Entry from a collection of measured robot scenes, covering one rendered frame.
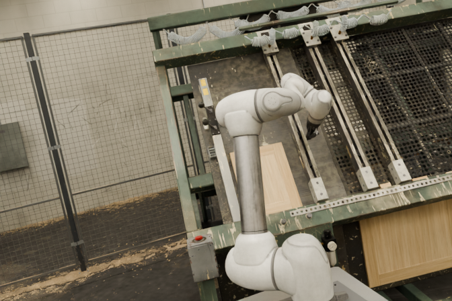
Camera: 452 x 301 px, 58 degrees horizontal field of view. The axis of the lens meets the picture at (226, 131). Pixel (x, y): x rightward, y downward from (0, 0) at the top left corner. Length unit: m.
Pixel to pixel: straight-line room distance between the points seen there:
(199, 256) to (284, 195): 0.62
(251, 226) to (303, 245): 0.21
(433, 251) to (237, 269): 1.58
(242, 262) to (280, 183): 0.82
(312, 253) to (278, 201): 0.81
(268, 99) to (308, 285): 0.66
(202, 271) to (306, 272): 0.62
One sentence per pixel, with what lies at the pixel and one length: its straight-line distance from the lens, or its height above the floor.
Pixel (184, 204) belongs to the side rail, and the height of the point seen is 1.03.
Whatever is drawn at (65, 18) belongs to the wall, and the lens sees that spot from 7.12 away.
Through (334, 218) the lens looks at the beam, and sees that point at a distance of 2.24.
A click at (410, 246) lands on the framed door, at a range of 2.79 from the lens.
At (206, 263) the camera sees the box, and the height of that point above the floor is 0.83.
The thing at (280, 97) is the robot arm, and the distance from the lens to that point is 1.47.
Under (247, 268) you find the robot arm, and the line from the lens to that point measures 1.57.
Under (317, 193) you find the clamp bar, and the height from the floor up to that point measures 0.95.
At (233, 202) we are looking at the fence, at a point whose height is 0.99.
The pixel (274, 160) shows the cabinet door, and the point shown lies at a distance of 2.34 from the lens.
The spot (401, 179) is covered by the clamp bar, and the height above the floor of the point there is 0.93.
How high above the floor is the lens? 1.62
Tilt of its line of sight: 7 degrees down
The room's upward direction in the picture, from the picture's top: 11 degrees counter-clockwise
